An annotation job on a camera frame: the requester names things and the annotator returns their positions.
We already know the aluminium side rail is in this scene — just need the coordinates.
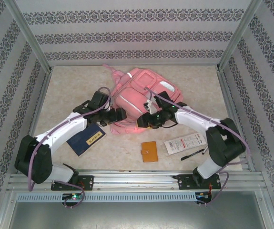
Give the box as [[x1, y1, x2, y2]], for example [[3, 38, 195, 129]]
[[216, 66, 257, 172], [16, 68, 54, 176]]

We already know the slotted grey cable duct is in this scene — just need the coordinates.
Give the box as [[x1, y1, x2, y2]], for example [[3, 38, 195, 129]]
[[16, 192, 197, 203]]

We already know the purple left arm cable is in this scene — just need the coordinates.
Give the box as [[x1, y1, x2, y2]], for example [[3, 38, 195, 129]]
[[28, 86, 111, 208]]

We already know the clear plastic ruler set package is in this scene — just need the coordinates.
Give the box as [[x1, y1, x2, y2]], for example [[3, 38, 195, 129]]
[[163, 133, 208, 156]]

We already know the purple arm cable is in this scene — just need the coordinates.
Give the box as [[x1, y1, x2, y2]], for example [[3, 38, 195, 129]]
[[28, 86, 111, 208], [145, 86, 251, 208]]

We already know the orange leather wallet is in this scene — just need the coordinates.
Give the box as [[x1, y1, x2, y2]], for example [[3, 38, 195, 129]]
[[141, 141, 159, 164]]

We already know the aluminium mounting rail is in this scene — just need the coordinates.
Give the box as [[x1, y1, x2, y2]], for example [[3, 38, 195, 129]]
[[7, 169, 265, 191]]

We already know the small circuit board with LED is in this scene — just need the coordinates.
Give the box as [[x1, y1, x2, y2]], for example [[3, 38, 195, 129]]
[[62, 193, 83, 201], [196, 192, 213, 200]]

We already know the black pen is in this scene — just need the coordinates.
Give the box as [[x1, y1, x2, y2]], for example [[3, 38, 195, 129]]
[[181, 149, 205, 161]]

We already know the pink student backpack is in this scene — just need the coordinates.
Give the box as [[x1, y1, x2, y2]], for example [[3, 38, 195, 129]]
[[102, 63, 184, 136]]

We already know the grey metal base panel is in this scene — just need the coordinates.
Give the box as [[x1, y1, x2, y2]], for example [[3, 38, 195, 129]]
[[8, 201, 268, 229]]

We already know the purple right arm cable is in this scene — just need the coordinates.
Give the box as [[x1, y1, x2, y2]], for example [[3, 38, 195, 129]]
[[145, 86, 251, 208]]

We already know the dark blue notebook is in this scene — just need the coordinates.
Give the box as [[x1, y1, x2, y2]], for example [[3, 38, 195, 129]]
[[66, 123, 107, 157]]

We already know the aluminium corner post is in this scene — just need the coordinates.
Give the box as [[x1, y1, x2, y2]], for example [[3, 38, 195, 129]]
[[2, 0, 53, 73], [217, 0, 264, 71]]

